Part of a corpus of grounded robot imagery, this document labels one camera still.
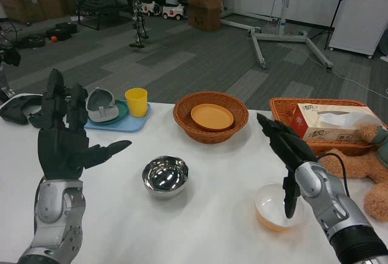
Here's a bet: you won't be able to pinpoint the light blue plastic tray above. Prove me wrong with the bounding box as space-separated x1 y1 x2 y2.
84 103 152 133

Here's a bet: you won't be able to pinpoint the open brown cardboard box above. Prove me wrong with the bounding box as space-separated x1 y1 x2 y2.
187 0 224 32

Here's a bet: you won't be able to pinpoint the white floor cable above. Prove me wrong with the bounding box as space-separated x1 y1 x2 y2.
332 69 388 101

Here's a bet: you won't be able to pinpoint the silver black humanoid robot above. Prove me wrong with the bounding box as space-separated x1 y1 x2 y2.
120 0 149 49

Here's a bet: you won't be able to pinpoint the black metal bench frame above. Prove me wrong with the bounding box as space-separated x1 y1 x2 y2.
74 0 129 31

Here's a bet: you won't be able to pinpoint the brown teddy bear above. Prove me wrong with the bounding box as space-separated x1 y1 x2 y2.
318 124 388 224

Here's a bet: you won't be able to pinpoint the round wicker basket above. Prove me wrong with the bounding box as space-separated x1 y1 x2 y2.
173 91 249 145

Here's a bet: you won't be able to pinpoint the red white tissue box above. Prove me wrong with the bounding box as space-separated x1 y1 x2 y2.
292 103 380 142

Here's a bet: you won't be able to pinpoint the black tripod stand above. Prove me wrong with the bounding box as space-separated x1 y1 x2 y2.
310 0 351 51

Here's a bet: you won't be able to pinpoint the white toy car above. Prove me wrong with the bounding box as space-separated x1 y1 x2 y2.
162 1 187 21
141 0 162 17

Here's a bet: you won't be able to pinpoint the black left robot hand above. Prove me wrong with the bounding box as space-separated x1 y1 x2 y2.
28 69 133 181

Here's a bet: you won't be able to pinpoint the white lift stand wide legs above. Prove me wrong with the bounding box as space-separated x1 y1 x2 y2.
248 0 333 71

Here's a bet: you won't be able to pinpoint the rectangular wicker basket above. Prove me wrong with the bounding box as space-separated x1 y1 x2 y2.
269 97 380 157

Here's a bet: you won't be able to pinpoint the orange white plastic bowl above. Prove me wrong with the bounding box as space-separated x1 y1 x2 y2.
253 183 305 232

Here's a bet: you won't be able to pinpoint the white panel on wheels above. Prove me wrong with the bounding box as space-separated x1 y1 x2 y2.
328 0 388 59

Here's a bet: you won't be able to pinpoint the yellow plastic cup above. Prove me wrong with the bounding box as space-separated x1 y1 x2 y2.
125 88 149 118

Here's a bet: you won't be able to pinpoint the green plastic plate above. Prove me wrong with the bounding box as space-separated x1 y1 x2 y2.
87 99 130 124

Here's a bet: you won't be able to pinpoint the stainless steel bowl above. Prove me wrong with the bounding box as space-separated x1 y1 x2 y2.
142 155 190 201

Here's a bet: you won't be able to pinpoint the white lift stand black grips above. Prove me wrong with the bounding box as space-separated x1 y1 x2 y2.
218 0 262 33

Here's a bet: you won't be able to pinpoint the grey slotted drain holder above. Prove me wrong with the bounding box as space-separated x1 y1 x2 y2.
85 87 119 123

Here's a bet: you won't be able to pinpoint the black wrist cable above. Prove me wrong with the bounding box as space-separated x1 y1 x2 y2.
317 152 352 198

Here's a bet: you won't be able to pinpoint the orange plastic plate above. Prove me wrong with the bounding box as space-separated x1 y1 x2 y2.
190 103 235 131

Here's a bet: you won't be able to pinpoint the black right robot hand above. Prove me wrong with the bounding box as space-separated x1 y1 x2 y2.
256 112 318 219

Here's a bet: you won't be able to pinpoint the black flat case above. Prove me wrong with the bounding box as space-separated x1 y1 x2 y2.
45 22 78 41

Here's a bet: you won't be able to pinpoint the black white headset device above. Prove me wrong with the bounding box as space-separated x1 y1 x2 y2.
0 93 44 125

